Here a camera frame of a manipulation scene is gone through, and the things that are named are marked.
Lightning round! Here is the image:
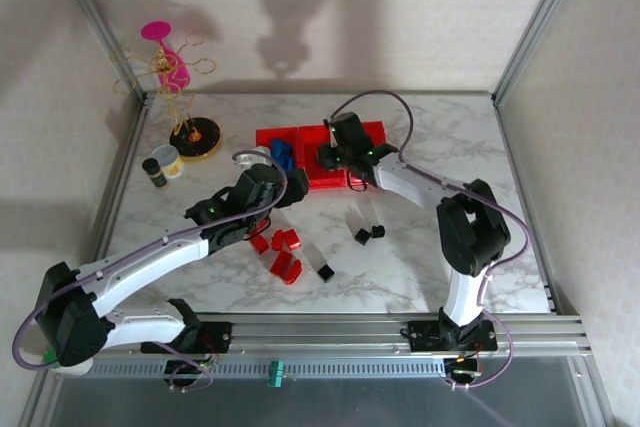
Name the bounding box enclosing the small black bottle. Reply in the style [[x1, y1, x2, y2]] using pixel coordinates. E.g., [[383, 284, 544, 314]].
[[141, 157, 170, 189]]

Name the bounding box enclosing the perforated metal cable tray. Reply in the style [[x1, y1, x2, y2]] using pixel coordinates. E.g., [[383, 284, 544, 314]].
[[89, 357, 451, 381]]

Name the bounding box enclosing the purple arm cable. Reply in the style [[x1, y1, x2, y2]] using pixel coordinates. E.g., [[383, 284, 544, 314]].
[[10, 148, 290, 372], [327, 90, 530, 391]]

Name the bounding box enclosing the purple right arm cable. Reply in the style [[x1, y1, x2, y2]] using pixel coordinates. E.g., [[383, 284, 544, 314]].
[[327, 90, 530, 391]]

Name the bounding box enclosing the white jar with yellow label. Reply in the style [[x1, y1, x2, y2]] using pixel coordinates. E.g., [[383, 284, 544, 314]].
[[150, 145, 185, 181]]

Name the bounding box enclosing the gold wire jewelry stand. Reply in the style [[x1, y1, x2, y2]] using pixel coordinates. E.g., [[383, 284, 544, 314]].
[[108, 31, 225, 163]]

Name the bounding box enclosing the pink plastic wine glass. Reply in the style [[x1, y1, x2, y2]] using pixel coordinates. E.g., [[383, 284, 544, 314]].
[[140, 20, 194, 94]]

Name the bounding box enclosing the wide aluminium base rail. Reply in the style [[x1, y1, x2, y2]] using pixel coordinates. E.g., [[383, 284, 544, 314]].
[[57, 313, 594, 363]]

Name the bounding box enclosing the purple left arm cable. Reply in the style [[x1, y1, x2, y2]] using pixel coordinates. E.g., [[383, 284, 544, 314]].
[[10, 148, 290, 372]]

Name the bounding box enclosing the aluminium side rail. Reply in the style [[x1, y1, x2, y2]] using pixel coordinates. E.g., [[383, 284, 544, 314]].
[[57, 94, 154, 321], [491, 94, 559, 316]]

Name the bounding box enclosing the aluminium table edge rail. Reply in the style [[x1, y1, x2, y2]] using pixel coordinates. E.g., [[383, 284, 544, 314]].
[[143, 89, 497, 98]]

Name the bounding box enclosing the aluminium frame post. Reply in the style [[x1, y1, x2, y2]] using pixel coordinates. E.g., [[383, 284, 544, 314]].
[[47, 0, 151, 103], [491, 0, 590, 106]]

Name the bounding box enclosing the green connector block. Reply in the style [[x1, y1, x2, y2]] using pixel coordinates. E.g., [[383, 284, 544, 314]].
[[267, 359, 286, 390]]

